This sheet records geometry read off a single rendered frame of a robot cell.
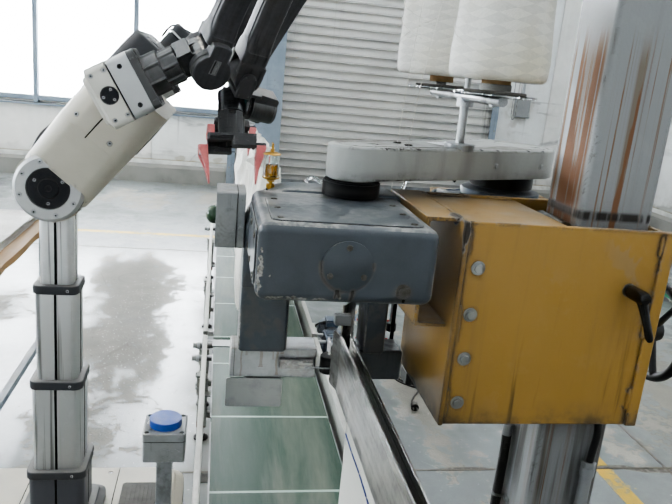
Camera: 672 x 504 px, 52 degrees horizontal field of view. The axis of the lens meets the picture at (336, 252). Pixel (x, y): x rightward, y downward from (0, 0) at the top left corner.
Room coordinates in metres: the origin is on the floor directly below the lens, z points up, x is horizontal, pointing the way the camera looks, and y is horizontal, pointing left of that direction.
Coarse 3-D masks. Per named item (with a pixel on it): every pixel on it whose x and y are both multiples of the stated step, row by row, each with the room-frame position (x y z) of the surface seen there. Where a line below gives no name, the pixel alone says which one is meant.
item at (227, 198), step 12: (228, 192) 1.03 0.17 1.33; (240, 192) 1.04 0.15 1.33; (216, 204) 1.03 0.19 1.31; (228, 204) 1.03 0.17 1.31; (240, 204) 1.04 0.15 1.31; (216, 216) 1.03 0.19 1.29; (228, 216) 1.03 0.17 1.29; (240, 216) 1.04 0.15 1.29; (216, 228) 1.03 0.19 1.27; (228, 228) 1.03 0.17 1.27; (240, 228) 1.04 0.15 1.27; (216, 240) 1.03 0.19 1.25; (228, 240) 1.03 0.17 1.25; (240, 240) 1.04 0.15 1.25
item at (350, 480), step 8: (352, 440) 0.92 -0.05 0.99; (344, 448) 0.97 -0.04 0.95; (352, 448) 0.91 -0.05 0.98; (344, 456) 0.96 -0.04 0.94; (344, 464) 0.95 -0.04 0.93; (352, 464) 0.90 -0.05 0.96; (360, 464) 0.86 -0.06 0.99; (344, 472) 0.95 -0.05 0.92; (352, 472) 0.90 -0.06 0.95; (360, 472) 0.86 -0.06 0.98; (344, 480) 0.94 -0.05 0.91; (352, 480) 0.89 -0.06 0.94; (344, 488) 0.94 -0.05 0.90; (352, 488) 0.89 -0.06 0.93; (360, 488) 0.85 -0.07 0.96; (368, 488) 0.80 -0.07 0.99; (344, 496) 0.93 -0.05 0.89; (352, 496) 0.88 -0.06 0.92; (360, 496) 0.84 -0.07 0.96; (368, 496) 0.80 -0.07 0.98
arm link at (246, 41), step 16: (272, 0) 1.39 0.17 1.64; (288, 0) 1.41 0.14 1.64; (256, 16) 1.41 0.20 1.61; (272, 16) 1.41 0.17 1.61; (256, 32) 1.41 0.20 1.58; (272, 32) 1.43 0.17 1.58; (240, 48) 1.45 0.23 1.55; (256, 48) 1.43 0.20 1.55; (240, 64) 1.43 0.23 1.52; (256, 64) 1.44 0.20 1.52
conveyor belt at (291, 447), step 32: (224, 352) 2.58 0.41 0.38; (224, 384) 2.29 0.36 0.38; (288, 384) 2.34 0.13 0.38; (224, 416) 2.06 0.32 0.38; (256, 416) 2.08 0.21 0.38; (288, 416) 2.10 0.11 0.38; (320, 416) 2.12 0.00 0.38; (224, 448) 1.87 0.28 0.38; (256, 448) 1.88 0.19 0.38; (288, 448) 1.90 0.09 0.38; (320, 448) 1.92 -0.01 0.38; (224, 480) 1.70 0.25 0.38; (256, 480) 1.72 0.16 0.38; (288, 480) 1.73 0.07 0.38; (320, 480) 1.75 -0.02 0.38
